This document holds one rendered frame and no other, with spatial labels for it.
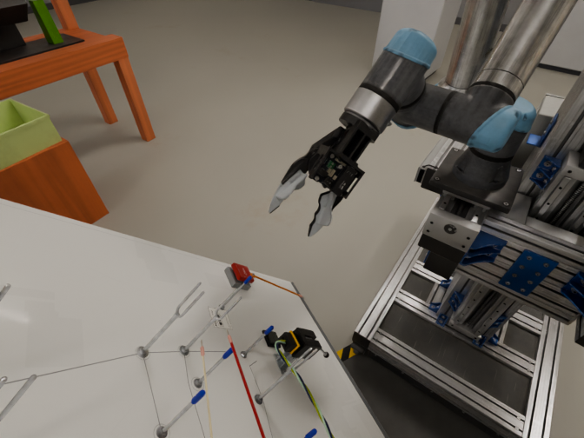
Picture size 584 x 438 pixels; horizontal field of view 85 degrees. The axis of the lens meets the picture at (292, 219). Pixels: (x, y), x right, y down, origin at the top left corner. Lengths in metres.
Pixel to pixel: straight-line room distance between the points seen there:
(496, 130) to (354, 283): 1.67
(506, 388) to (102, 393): 1.67
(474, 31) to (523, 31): 0.25
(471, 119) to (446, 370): 1.35
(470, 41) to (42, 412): 0.99
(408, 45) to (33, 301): 0.62
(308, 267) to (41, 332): 1.83
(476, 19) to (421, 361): 1.37
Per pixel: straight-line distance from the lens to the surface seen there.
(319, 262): 2.21
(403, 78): 0.55
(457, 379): 1.77
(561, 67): 6.28
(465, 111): 0.61
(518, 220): 1.18
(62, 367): 0.49
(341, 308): 2.03
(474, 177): 1.06
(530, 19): 0.70
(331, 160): 0.52
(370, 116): 0.53
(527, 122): 1.01
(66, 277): 0.57
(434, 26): 4.67
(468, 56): 0.95
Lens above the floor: 1.76
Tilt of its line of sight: 45 degrees down
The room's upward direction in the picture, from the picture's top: straight up
